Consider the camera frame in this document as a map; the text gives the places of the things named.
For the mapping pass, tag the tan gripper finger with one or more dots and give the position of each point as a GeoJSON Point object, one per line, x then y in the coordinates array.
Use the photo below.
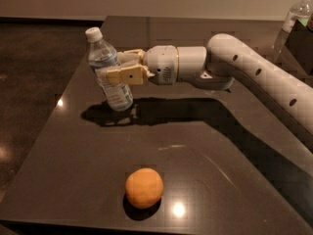
{"type": "Point", "coordinates": [131, 57]}
{"type": "Point", "coordinates": [134, 75]}

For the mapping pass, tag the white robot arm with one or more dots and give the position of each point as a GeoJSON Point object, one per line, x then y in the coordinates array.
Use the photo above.
{"type": "Point", "coordinates": [216, 66]}

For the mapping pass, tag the clear bottle in background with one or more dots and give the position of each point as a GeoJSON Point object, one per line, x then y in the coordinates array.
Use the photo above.
{"type": "Point", "coordinates": [300, 11]}

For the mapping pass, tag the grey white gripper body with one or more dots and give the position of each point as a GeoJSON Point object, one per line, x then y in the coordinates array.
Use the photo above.
{"type": "Point", "coordinates": [161, 64]}

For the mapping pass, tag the dark box in background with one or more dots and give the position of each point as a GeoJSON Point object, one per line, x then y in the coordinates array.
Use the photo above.
{"type": "Point", "coordinates": [300, 44]}

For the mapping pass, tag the blue label plastic water bottle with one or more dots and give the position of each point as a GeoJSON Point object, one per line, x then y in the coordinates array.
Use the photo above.
{"type": "Point", "coordinates": [102, 59]}

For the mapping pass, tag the orange fruit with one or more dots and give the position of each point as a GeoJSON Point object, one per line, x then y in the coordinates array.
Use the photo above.
{"type": "Point", "coordinates": [143, 188]}

